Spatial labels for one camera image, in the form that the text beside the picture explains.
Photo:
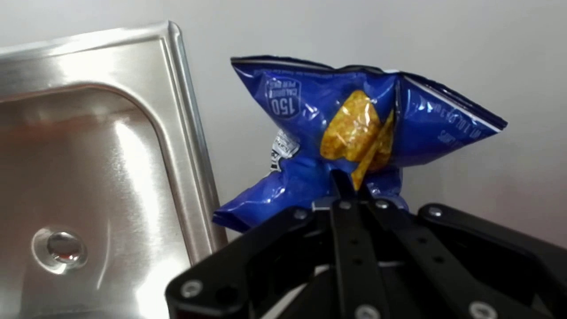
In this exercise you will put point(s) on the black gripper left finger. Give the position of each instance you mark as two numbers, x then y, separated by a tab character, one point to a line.
283	267

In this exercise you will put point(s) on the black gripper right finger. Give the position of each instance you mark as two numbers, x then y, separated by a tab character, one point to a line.
471	267

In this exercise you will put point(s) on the stainless steel sink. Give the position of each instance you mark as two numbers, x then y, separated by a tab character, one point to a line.
88	178

